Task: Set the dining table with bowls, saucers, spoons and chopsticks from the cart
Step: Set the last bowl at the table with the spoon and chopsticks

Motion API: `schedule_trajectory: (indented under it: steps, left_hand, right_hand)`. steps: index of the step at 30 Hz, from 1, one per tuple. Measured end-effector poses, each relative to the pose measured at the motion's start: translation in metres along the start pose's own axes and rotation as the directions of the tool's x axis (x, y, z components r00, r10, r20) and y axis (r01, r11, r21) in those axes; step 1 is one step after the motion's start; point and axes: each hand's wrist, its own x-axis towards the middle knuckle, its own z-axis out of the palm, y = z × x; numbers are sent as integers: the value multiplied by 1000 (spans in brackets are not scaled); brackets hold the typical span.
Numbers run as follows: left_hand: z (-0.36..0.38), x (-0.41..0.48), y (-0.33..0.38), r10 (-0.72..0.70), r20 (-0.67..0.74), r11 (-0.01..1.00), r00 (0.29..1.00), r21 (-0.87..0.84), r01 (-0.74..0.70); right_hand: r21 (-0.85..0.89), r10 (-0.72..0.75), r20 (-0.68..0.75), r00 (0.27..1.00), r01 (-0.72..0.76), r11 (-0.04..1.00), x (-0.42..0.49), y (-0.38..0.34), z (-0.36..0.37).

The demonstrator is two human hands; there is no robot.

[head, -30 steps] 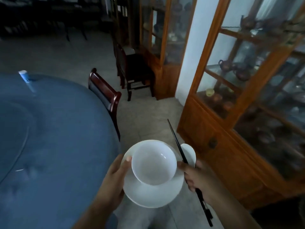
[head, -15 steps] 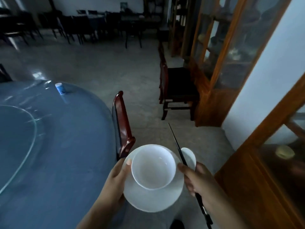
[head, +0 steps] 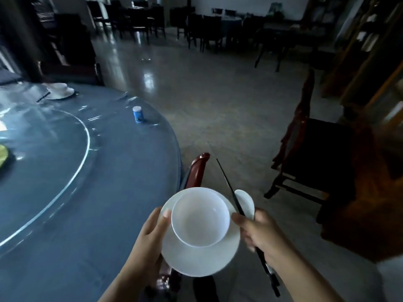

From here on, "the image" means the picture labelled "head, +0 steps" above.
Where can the person's right hand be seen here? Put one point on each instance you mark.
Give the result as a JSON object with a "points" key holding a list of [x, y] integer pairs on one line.
{"points": [[267, 235]]}

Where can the person's left hand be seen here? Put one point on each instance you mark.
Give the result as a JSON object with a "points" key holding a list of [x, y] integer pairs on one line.
{"points": [[148, 245]]}

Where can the white ceramic spoon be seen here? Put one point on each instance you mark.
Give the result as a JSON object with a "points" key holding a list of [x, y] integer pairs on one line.
{"points": [[245, 201]]}

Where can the white ceramic plate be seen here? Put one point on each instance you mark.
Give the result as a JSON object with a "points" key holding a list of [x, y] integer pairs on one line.
{"points": [[67, 93], [201, 262]]}

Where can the white ceramic bowl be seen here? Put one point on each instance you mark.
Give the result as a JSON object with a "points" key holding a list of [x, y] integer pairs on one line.
{"points": [[200, 217], [58, 88]]}

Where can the person's right forearm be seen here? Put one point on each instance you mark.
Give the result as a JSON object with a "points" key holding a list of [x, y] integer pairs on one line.
{"points": [[305, 279]]}

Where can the round table with blue cloth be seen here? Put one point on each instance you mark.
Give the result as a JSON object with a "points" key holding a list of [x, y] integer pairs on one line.
{"points": [[94, 217]]}

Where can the person's black shoe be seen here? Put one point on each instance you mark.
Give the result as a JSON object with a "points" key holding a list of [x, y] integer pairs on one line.
{"points": [[204, 289]]}

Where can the glass lazy susan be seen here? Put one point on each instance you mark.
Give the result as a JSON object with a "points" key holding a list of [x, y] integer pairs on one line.
{"points": [[37, 160]]}

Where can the dark wooden chair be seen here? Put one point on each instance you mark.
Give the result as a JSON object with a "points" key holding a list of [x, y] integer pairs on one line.
{"points": [[198, 172], [75, 53], [315, 154]]}

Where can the clear plastic table cover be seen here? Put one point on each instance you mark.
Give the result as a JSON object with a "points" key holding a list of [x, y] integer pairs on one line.
{"points": [[151, 147]]}

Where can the blue white bottle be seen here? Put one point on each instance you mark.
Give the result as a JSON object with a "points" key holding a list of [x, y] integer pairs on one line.
{"points": [[138, 116]]}

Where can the gold turntable base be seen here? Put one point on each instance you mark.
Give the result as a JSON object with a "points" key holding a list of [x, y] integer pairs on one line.
{"points": [[2, 155]]}

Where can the wooden display cabinet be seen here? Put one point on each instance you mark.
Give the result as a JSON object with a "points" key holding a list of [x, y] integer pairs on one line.
{"points": [[377, 91]]}

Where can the group of dark dining chairs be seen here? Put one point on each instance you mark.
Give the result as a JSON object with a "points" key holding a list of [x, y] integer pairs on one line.
{"points": [[211, 31]]}

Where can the background blue clothed table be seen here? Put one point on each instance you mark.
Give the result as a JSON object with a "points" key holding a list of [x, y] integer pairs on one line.
{"points": [[231, 25]]}

